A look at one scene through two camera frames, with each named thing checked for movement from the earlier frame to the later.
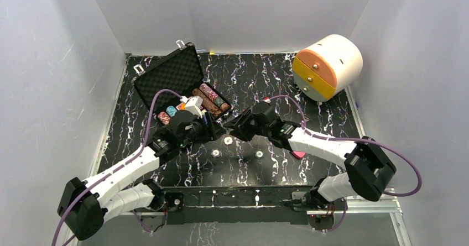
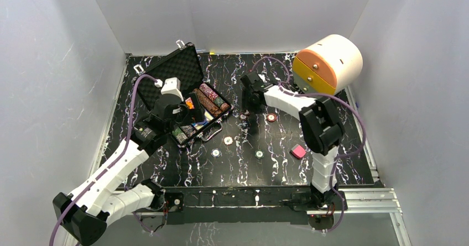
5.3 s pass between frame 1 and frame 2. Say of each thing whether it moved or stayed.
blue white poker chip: stayed
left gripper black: moved
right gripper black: moved
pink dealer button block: stayed
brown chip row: stayed
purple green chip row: stayed
